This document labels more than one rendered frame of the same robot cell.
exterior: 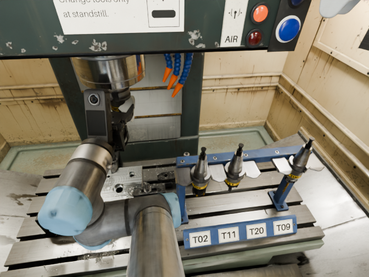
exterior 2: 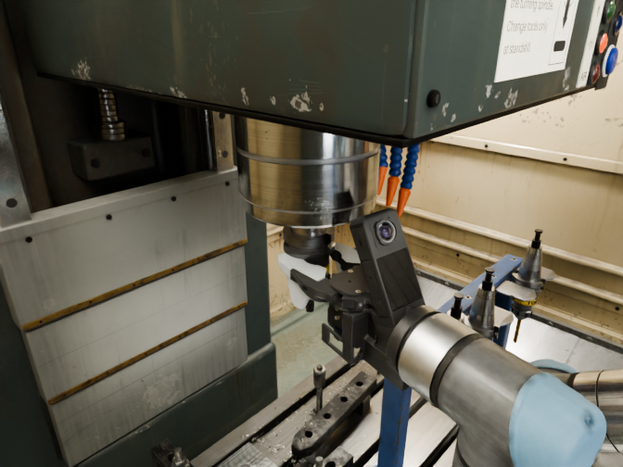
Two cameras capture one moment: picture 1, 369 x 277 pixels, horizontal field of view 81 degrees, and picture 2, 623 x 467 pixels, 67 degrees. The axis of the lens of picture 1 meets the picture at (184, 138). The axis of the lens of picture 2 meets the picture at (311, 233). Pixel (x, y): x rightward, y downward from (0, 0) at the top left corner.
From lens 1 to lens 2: 0.50 m
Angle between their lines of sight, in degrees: 35
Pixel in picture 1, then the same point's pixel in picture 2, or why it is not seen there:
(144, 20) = (548, 56)
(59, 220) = (597, 432)
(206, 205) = (412, 447)
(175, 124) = (236, 332)
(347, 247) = not seen: hidden behind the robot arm
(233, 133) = (292, 323)
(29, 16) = (477, 54)
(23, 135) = not seen: outside the picture
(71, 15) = (508, 51)
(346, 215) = (559, 351)
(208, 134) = not seen: hidden behind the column
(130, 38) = (533, 82)
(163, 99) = (213, 282)
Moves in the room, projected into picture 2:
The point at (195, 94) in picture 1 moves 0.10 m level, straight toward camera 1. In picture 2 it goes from (260, 254) to (280, 270)
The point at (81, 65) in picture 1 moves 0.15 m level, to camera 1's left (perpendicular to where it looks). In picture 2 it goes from (323, 178) to (175, 212)
